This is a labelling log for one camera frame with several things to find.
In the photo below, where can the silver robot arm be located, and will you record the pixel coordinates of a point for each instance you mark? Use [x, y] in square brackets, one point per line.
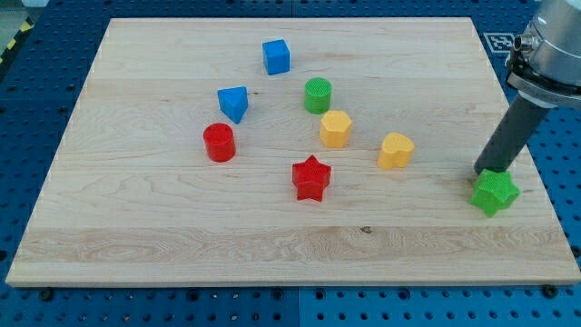
[545, 60]

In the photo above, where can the red star block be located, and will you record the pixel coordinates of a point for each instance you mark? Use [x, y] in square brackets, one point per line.
[310, 178]

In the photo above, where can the yellow heart block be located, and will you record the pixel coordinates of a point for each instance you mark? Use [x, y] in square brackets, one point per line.
[395, 151]

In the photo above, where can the green star block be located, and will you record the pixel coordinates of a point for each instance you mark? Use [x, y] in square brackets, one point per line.
[494, 192]

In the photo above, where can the wooden board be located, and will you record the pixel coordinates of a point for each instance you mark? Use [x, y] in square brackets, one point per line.
[133, 200]

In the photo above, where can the yellow hexagon block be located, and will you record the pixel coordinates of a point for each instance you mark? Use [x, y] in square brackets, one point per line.
[335, 129]

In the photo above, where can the red cylinder block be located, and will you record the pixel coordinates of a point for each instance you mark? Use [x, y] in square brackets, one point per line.
[219, 142]

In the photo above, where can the green cylinder block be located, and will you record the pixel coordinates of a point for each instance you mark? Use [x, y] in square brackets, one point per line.
[317, 94]

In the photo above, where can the blue triangle block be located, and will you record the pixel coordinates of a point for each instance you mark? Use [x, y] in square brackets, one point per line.
[233, 102]

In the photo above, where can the blue cube block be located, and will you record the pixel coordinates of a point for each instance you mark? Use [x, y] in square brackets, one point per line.
[276, 57]

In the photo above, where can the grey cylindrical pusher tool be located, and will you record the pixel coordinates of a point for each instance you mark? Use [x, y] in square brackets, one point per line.
[519, 122]

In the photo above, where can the white fiducial marker tag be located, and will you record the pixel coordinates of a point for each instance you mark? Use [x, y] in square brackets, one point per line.
[499, 43]

